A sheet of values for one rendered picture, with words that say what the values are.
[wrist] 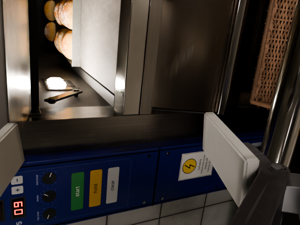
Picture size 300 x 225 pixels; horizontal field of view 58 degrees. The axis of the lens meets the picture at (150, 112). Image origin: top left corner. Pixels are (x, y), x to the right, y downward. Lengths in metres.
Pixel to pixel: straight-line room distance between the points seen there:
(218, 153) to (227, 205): 0.76
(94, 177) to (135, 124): 0.14
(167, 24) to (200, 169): 0.37
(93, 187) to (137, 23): 0.35
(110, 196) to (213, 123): 0.48
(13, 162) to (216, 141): 0.13
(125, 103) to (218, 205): 0.47
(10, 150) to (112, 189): 0.45
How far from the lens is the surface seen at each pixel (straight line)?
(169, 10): 0.62
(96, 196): 0.62
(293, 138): 0.28
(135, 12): 0.56
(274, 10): 0.73
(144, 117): 0.61
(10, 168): 0.19
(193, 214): 0.85
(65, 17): 0.98
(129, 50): 0.56
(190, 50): 0.64
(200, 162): 0.72
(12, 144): 0.19
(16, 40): 0.44
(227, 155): 0.16
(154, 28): 0.58
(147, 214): 0.76
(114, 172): 0.61
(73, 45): 0.97
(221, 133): 0.17
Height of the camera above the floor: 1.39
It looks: 26 degrees down
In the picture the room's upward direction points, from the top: 93 degrees counter-clockwise
